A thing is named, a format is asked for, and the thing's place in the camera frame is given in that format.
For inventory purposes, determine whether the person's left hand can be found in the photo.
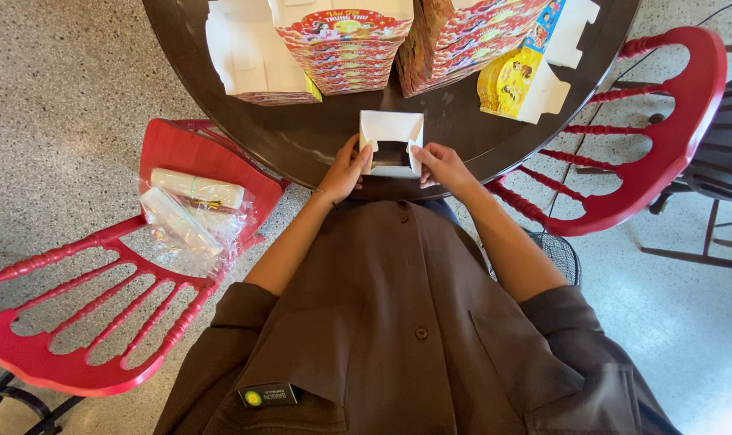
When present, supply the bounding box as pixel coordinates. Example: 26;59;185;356
316;133;374;206

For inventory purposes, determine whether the person's right hand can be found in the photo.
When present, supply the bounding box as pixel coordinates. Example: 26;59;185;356
409;143;479;200

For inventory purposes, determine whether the white cardboard box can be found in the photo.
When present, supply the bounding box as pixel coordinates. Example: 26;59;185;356
359;110;425;179

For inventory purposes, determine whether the round dark wooden table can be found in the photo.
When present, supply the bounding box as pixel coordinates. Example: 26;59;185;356
141;0;642;201

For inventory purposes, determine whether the yellow printed flat box stack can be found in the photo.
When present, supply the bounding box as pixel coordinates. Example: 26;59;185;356
476;0;601;125

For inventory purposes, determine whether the leaning pile of red printed boxes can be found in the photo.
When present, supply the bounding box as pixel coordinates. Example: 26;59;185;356
395;0;554;99

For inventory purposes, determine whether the stack of red printed flat boxes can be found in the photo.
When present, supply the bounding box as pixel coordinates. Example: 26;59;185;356
267;0;415;96

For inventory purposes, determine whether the white roll with green band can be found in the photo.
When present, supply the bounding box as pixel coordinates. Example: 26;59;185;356
150;167;246;210

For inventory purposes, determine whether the white-faced stack of flat boxes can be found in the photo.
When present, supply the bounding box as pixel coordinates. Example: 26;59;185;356
205;0;323;107

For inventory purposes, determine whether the clear plastic bags bundle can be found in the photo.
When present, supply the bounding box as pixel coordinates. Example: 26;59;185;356
138;181;259;278

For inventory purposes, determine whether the person's brown shirt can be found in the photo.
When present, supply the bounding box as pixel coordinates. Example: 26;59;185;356
153;198;684;435

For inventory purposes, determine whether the red wooden spindle-back chair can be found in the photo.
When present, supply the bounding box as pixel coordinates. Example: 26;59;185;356
0;118;290;398
484;26;728;238

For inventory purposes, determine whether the dark wooden chair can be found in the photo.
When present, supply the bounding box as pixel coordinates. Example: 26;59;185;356
576;43;732;279

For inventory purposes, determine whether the black metal stand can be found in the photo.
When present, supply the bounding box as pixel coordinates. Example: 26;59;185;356
0;266;86;435

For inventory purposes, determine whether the black cable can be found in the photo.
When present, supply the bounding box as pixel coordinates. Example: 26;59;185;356
546;0;732;220

